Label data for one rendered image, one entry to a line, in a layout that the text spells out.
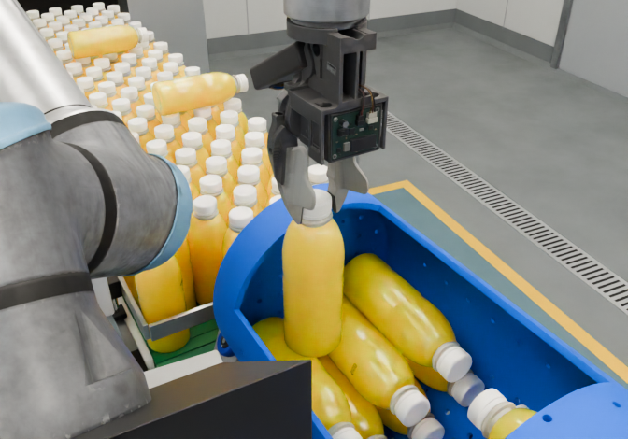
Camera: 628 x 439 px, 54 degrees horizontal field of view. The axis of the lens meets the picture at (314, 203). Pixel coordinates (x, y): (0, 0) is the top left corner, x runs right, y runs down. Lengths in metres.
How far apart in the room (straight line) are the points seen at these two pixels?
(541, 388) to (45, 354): 0.55
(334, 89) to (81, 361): 0.29
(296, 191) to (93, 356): 0.27
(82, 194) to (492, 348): 0.53
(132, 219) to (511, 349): 0.47
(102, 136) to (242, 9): 4.77
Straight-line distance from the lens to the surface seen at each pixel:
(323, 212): 0.64
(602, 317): 2.68
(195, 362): 0.67
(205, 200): 1.03
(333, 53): 0.53
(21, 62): 0.64
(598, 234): 3.17
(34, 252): 0.43
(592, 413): 0.55
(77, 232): 0.47
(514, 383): 0.80
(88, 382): 0.42
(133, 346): 1.08
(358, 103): 0.54
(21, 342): 0.42
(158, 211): 0.55
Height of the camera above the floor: 1.62
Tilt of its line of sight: 31 degrees down
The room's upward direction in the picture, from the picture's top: straight up
